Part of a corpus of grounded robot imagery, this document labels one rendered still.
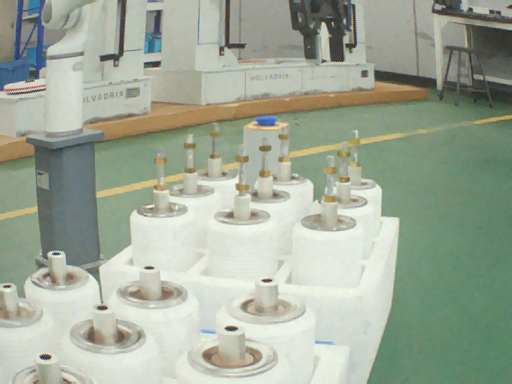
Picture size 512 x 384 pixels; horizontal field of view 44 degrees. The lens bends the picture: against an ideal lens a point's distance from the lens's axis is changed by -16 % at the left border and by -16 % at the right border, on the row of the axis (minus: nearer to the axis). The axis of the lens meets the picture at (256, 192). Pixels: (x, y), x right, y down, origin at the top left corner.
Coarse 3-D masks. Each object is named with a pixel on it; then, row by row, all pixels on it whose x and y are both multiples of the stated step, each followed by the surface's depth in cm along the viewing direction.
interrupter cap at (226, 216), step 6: (222, 210) 102; (228, 210) 103; (252, 210) 103; (258, 210) 103; (216, 216) 99; (222, 216) 100; (228, 216) 101; (252, 216) 101; (258, 216) 100; (264, 216) 100; (270, 216) 100; (222, 222) 98; (228, 222) 97; (234, 222) 97; (240, 222) 97; (246, 222) 97; (252, 222) 97; (258, 222) 97
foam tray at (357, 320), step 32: (384, 224) 122; (128, 256) 105; (288, 256) 107; (384, 256) 106; (192, 288) 96; (224, 288) 95; (288, 288) 94; (320, 288) 93; (352, 288) 93; (384, 288) 107; (320, 320) 92; (352, 320) 91; (384, 320) 117; (352, 352) 92
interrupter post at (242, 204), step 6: (234, 198) 99; (240, 198) 99; (246, 198) 99; (234, 204) 100; (240, 204) 99; (246, 204) 99; (234, 210) 100; (240, 210) 99; (246, 210) 99; (234, 216) 100; (240, 216) 99; (246, 216) 99
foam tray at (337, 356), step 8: (208, 336) 78; (320, 344) 76; (328, 344) 76; (320, 352) 74; (328, 352) 74; (336, 352) 74; (344, 352) 74; (320, 360) 73; (328, 360) 72; (336, 360) 72; (344, 360) 72; (312, 368) 74; (320, 368) 70; (328, 368) 70; (336, 368) 70; (344, 368) 73; (312, 376) 75; (320, 376) 68; (328, 376) 68; (336, 376) 68; (344, 376) 74
